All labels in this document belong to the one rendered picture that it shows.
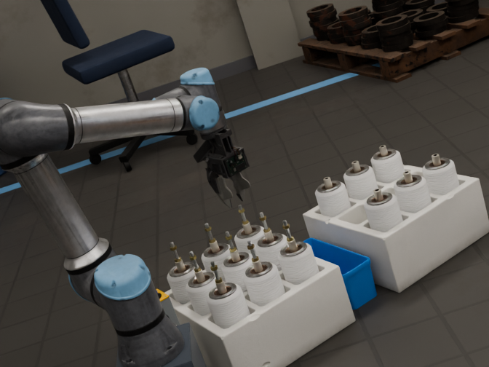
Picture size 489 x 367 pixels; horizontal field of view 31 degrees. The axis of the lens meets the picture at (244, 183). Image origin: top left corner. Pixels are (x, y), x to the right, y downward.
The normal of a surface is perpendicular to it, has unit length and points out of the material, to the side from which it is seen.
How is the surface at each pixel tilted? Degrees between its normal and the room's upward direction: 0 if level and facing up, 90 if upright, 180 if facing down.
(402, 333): 0
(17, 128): 69
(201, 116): 90
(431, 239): 90
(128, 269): 7
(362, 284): 92
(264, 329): 90
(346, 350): 0
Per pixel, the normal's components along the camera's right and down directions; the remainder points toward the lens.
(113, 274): -0.22, -0.86
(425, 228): 0.53, 0.15
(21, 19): 0.09, 0.33
